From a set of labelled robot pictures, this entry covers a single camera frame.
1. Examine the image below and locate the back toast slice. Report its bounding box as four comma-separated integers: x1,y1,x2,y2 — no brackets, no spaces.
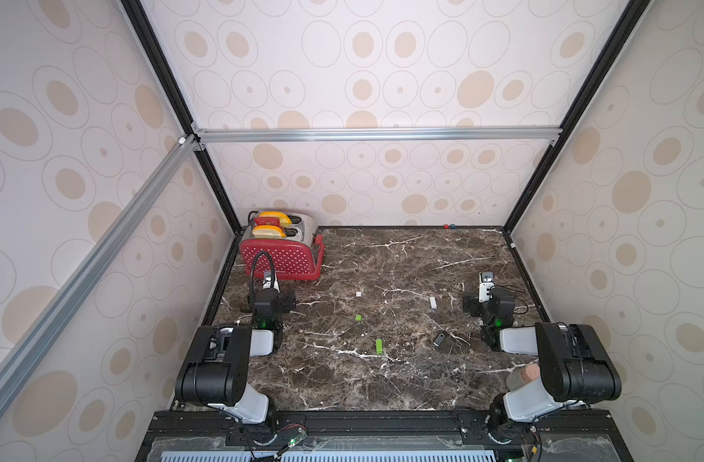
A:
254,211,293,228

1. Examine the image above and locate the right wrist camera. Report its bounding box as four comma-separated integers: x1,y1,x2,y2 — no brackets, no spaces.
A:
478,271,495,303

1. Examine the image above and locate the toast slice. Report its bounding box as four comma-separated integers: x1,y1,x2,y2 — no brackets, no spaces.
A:
252,224,286,239
254,211,293,228

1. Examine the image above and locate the front toast slice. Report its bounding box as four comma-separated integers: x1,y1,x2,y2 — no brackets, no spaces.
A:
252,224,286,239

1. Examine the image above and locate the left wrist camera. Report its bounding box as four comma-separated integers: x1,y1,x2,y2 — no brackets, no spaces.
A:
263,271,280,292

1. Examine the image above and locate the left diagonal aluminium bar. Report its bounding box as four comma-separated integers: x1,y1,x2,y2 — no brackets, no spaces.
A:
0,134,199,420

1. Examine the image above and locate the horizontal aluminium bar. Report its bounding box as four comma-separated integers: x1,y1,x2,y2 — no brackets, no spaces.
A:
182,125,563,144

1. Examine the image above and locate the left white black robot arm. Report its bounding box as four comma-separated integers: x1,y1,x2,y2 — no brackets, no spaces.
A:
175,288,296,430

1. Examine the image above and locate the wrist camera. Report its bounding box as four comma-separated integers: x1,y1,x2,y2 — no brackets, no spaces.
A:
478,271,495,303
263,271,280,292

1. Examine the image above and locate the red toaster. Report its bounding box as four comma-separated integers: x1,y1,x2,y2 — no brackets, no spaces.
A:
239,211,326,281

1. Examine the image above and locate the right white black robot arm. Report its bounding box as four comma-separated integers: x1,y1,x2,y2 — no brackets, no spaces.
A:
463,287,622,445

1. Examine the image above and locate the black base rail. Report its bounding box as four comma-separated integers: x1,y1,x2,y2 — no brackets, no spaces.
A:
136,408,632,461

